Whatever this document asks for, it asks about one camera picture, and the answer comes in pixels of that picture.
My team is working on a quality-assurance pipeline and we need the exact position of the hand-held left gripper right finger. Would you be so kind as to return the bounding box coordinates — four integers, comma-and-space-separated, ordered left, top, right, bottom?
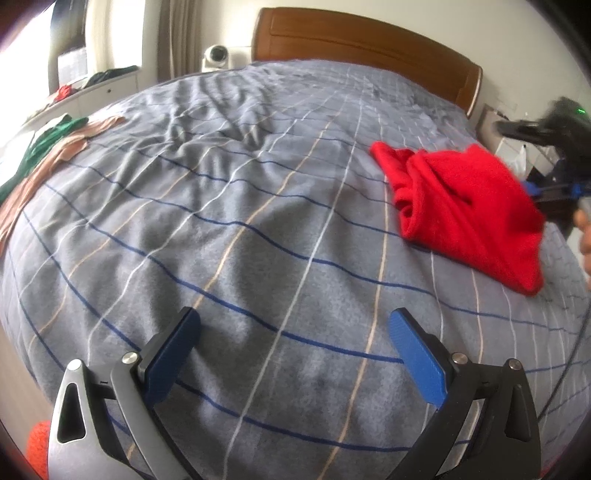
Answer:
388, 308, 542, 480

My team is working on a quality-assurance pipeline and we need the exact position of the black cable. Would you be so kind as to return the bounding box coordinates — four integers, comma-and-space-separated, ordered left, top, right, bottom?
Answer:
538, 302, 591, 418

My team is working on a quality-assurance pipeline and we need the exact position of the dark green cloth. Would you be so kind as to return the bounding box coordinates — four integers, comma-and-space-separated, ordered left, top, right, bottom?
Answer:
85, 66, 139, 87

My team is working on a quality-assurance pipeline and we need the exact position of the green garment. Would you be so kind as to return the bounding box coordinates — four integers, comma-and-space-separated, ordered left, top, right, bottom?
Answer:
0, 115, 89, 199

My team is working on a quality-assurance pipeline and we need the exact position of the grey plaid blanket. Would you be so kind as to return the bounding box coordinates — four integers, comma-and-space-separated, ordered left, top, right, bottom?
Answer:
0, 59, 591, 480

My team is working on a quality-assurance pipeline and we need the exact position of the red knit sweater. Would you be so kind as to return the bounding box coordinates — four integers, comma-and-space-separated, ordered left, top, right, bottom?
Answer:
370, 141, 546, 297

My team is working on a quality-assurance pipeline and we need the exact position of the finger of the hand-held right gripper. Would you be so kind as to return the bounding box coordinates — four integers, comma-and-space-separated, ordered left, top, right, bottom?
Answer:
492, 118, 555, 145
523, 181, 591, 202

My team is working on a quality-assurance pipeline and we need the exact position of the white round device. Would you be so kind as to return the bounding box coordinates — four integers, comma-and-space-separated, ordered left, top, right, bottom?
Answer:
202, 45, 232, 72

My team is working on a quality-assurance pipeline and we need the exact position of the white plastic bag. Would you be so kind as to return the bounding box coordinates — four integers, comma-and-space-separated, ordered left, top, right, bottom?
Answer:
501, 138, 529, 177

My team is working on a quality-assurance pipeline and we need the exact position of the brown wooden headboard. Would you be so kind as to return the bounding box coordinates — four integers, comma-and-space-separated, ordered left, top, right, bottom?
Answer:
252, 7, 483, 121

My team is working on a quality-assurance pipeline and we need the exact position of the person's right hand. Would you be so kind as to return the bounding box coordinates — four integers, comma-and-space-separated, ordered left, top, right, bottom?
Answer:
575, 198, 591, 278

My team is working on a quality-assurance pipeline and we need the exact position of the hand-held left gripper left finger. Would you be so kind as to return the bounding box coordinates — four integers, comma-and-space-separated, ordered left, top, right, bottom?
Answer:
47, 306, 204, 480

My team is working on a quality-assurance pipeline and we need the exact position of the beige curtain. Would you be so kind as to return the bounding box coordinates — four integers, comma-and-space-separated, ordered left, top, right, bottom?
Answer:
157, 0, 206, 85

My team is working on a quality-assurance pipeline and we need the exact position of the peach garment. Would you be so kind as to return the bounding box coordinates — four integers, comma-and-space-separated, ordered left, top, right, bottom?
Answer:
0, 116, 126, 254

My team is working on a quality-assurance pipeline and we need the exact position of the orange knit object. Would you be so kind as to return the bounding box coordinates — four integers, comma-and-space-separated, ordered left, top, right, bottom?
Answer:
26, 420, 51, 480

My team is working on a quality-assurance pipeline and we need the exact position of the white cabinet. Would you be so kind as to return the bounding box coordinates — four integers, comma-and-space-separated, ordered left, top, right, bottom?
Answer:
0, 70, 140, 153

